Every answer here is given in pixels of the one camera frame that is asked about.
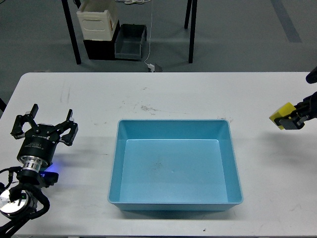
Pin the yellow block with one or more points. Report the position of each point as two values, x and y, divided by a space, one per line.
283 111

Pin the cream plastic crate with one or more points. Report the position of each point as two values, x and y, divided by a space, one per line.
98 19

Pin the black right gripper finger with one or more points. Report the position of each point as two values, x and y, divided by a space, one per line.
290 123

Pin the grey plastic bin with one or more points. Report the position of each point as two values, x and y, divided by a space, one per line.
129 42

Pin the black slanted table leg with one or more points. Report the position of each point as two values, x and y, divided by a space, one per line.
187 14

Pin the black storage box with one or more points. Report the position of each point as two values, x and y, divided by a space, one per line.
102 50

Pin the light blue plastic box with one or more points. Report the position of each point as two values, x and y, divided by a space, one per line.
174 165

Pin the black table leg right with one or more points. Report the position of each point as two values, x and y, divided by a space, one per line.
192 21

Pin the black table leg left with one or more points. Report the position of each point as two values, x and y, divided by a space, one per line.
71 31

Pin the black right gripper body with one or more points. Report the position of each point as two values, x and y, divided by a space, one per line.
307 108

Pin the white power adapter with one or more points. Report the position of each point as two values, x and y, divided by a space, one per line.
151 67

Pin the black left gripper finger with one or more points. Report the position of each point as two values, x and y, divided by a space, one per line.
17 130
66 131

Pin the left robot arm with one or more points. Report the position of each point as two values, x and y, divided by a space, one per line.
21 199

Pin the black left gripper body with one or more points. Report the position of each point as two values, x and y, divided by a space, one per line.
40 143

